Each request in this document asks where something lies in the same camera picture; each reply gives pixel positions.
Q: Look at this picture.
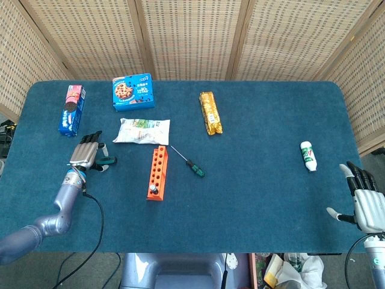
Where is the blue chocolate chip cookie box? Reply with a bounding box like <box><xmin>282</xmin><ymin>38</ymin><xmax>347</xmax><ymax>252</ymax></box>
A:
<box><xmin>112</xmin><ymin>73</ymin><xmax>156</xmax><ymax>113</ymax></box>

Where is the blue Oreo cookie box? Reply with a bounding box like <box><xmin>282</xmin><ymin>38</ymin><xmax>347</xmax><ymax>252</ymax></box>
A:
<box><xmin>58</xmin><ymin>84</ymin><xmax>87</xmax><ymax>138</ymax></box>

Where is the white metal bracket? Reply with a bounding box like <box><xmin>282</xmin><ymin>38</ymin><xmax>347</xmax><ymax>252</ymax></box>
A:
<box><xmin>226</xmin><ymin>252</ymin><xmax>239</xmax><ymax>270</ymax></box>

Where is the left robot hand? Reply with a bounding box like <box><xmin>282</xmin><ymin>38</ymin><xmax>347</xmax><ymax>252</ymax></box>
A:
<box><xmin>69</xmin><ymin>131</ymin><xmax>109</xmax><ymax>173</ymax></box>

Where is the teal black handle screwdriver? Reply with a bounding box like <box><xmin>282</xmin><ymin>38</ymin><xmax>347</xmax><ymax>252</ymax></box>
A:
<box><xmin>66</xmin><ymin>156</ymin><xmax>117</xmax><ymax>166</ymax></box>

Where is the blue table mat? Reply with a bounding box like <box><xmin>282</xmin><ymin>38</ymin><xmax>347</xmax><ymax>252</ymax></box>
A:
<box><xmin>0</xmin><ymin>80</ymin><xmax>369</xmax><ymax>253</ymax></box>

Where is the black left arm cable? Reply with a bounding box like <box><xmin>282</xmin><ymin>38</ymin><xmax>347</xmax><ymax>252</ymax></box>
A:
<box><xmin>58</xmin><ymin>192</ymin><xmax>105</xmax><ymax>287</ymax></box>

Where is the dark equipment with cables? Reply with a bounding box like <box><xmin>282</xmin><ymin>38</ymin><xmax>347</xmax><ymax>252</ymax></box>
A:
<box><xmin>0</xmin><ymin>119</ymin><xmax>16</xmax><ymax>159</ymax></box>

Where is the lavender robot base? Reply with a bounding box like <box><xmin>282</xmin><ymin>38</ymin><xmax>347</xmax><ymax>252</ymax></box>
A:
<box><xmin>120</xmin><ymin>252</ymin><xmax>252</xmax><ymax>289</ymax></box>

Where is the white green bottle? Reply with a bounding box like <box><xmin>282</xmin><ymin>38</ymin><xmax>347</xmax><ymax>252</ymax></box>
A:
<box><xmin>300</xmin><ymin>141</ymin><xmax>318</xmax><ymax>172</ymax></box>

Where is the white plastic bag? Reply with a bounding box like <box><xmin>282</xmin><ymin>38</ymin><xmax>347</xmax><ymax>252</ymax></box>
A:
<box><xmin>264</xmin><ymin>252</ymin><xmax>328</xmax><ymax>289</ymax></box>

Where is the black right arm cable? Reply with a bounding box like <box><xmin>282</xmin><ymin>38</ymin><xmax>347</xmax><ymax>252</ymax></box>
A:
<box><xmin>345</xmin><ymin>233</ymin><xmax>375</xmax><ymax>289</ymax></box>

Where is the black base cable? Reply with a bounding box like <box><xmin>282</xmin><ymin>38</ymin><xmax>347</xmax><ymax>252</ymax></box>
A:
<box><xmin>221</xmin><ymin>252</ymin><xmax>229</xmax><ymax>289</ymax></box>

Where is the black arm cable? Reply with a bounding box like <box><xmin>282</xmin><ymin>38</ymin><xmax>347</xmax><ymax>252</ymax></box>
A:
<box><xmin>58</xmin><ymin>192</ymin><xmax>105</xmax><ymax>287</ymax></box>
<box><xmin>345</xmin><ymin>233</ymin><xmax>375</xmax><ymax>289</ymax></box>

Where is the green black handle screwdriver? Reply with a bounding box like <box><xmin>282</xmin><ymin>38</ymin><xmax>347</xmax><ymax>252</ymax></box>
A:
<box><xmin>170</xmin><ymin>145</ymin><xmax>206</xmax><ymax>178</ymax></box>

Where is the gold foil snack package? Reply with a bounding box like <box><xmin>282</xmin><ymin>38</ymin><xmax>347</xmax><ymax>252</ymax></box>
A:
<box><xmin>199</xmin><ymin>92</ymin><xmax>224</xmax><ymax>136</ymax></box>

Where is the woven folding screen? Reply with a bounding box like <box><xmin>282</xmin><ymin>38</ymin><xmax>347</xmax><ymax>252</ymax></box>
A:
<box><xmin>0</xmin><ymin>0</ymin><xmax>385</xmax><ymax>157</ymax></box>

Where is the orange bit holder block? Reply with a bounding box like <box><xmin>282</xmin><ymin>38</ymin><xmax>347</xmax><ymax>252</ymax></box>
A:
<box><xmin>146</xmin><ymin>145</ymin><xmax>169</xmax><ymax>202</ymax></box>

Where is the white snack bag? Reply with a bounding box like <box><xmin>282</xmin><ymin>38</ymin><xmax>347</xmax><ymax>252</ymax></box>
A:
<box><xmin>112</xmin><ymin>117</ymin><xmax>171</xmax><ymax>145</ymax></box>

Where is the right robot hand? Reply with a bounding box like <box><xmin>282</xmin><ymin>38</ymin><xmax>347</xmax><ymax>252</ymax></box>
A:
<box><xmin>326</xmin><ymin>161</ymin><xmax>385</xmax><ymax>234</ymax></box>

